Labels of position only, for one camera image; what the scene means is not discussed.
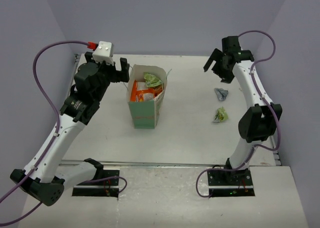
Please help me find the green paper bag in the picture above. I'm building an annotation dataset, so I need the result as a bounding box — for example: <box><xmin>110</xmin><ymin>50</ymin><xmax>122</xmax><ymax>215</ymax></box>
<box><xmin>126</xmin><ymin>64</ymin><xmax>168</xmax><ymax>129</ymax></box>

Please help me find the orange snack packet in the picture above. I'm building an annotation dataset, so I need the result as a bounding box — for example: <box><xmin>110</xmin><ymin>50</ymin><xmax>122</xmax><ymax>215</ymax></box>
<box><xmin>130</xmin><ymin>80</ymin><xmax>163</xmax><ymax>102</ymax></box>

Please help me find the green candy packet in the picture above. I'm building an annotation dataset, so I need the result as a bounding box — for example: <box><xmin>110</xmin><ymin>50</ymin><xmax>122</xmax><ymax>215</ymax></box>
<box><xmin>143</xmin><ymin>72</ymin><xmax>163</xmax><ymax>88</ymax></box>

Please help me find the grey silver snack packet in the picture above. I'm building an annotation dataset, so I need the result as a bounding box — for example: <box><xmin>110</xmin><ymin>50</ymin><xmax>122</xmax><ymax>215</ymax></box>
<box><xmin>214</xmin><ymin>88</ymin><xmax>229</xmax><ymax>102</ymax></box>

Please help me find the light green snack packet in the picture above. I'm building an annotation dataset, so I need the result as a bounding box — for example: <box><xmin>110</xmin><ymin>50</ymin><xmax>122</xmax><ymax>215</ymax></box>
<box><xmin>213</xmin><ymin>107</ymin><xmax>229</xmax><ymax>123</ymax></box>

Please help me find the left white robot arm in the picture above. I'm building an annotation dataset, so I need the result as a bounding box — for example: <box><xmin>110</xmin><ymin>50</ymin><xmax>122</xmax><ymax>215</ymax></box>
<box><xmin>10</xmin><ymin>52</ymin><xmax>130</xmax><ymax>207</ymax></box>

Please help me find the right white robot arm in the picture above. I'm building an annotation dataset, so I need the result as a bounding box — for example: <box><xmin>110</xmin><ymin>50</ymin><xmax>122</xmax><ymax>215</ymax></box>
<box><xmin>203</xmin><ymin>36</ymin><xmax>283</xmax><ymax>186</ymax></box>

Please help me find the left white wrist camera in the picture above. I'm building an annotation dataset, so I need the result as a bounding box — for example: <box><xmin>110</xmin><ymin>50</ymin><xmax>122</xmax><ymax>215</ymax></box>
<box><xmin>92</xmin><ymin>41</ymin><xmax>114</xmax><ymax>66</ymax></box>

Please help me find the aluminium rail front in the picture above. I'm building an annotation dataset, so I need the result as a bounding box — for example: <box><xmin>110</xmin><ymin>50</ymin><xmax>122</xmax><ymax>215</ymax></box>
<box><xmin>59</xmin><ymin>159</ymin><xmax>282</xmax><ymax>168</ymax></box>

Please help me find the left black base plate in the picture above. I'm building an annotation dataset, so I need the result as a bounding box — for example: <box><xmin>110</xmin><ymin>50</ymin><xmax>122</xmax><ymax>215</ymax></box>
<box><xmin>72</xmin><ymin>178</ymin><xmax>120</xmax><ymax>198</ymax></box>

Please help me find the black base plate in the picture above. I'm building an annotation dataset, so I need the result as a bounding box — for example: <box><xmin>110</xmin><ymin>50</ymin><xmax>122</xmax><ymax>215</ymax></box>
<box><xmin>72</xmin><ymin>178</ymin><xmax>120</xmax><ymax>198</ymax></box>
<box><xmin>207</xmin><ymin>169</ymin><xmax>255</xmax><ymax>198</ymax></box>

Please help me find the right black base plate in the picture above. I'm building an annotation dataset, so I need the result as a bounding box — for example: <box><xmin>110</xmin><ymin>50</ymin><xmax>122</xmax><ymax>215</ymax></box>
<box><xmin>207</xmin><ymin>169</ymin><xmax>255</xmax><ymax>198</ymax></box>

